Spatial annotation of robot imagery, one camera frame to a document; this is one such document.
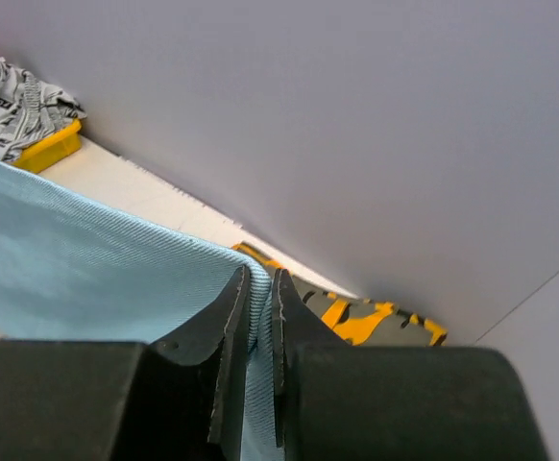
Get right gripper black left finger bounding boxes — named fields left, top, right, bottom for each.
left=152, top=265, right=251, bottom=460

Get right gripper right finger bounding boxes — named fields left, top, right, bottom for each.
left=271, top=269, right=348, bottom=449

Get light blue trousers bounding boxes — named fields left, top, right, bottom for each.
left=0, top=162, right=284, bottom=460

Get camouflage yellow green trousers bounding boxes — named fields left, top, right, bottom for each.
left=231, top=242, right=449, bottom=348

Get white black print trousers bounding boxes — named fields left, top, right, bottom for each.
left=0, top=57, right=86, bottom=163

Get yellow plastic tray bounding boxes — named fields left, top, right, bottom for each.
left=12, top=119, right=82, bottom=174

